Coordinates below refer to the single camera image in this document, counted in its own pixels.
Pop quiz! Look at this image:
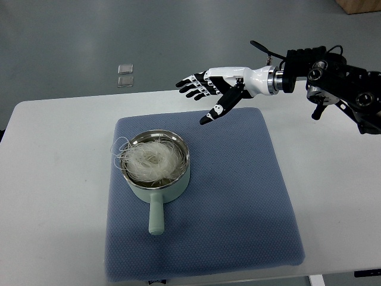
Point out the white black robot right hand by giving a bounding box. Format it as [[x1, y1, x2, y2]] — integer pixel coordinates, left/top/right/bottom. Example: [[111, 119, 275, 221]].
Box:
[[176, 66, 283, 125]]

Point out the white vermicelli nest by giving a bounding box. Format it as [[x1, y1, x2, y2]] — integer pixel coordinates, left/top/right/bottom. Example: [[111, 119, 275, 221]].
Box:
[[111, 133, 189, 188]]

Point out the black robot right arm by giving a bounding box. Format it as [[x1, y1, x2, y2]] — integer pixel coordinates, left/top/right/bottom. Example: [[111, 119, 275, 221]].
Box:
[[281, 45, 380, 135]]

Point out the mint green steel pot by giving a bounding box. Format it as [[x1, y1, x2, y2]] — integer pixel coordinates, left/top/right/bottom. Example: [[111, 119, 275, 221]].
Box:
[[115, 129, 191, 235]]

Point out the lower clear floor plate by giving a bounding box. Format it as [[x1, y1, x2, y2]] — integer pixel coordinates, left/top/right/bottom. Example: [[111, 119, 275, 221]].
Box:
[[117, 76, 134, 88]]

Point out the clear floor plate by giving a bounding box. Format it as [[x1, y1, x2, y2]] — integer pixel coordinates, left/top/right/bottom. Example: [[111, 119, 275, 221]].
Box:
[[117, 76, 134, 88], [118, 64, 133, 74]]

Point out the upper clear floor plate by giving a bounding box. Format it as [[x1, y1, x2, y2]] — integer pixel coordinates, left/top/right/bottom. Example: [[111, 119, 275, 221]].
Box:
[[118, 64, 133, 74]]

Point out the blue textured table mat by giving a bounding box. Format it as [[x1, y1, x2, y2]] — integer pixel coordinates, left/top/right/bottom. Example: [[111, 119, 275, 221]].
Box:
[[105, 107, 305, 282]]

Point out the brown wooden box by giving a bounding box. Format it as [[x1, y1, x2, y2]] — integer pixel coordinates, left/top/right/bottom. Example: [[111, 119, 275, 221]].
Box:
[[335, 0, 380, 15]]

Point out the blue label under mat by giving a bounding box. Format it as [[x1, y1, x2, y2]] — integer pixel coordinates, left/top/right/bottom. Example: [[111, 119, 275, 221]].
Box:
[[148, 279, 167, 285]]

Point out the white table leg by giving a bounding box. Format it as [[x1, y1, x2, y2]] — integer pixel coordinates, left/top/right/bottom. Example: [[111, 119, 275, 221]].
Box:
[[308, 275, 326, 286]]

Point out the black table control panel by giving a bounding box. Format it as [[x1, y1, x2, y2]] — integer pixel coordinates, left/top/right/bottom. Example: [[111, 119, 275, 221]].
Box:
[[354, 269, 381, 278]]

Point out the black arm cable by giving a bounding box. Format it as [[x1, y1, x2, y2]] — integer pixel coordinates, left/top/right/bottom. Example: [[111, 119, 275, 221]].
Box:
[[249, 40, 288, 66]]

